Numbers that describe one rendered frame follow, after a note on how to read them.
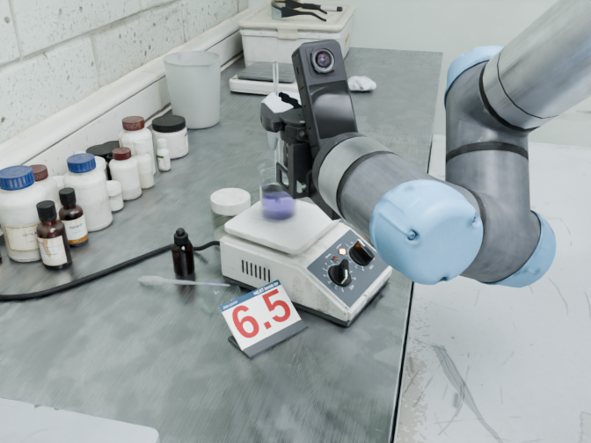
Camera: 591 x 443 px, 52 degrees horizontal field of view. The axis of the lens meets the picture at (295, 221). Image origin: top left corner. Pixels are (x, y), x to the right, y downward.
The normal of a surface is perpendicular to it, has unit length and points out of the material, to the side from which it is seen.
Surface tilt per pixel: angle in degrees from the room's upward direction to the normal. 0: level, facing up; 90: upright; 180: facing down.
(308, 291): 90
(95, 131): 90
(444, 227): 90
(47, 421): 0
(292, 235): 0
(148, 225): 0
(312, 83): 61
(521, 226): 55
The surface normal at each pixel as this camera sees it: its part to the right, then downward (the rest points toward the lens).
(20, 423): 0.00, -0.88
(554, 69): -0.73, 0.57
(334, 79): 0.31, -0.03
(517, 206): 0.38, -0.24
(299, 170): 0.38, 0.44
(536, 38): -0.96, -0.07
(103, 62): 0.97, 0.11
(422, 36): -0.24, 0.47
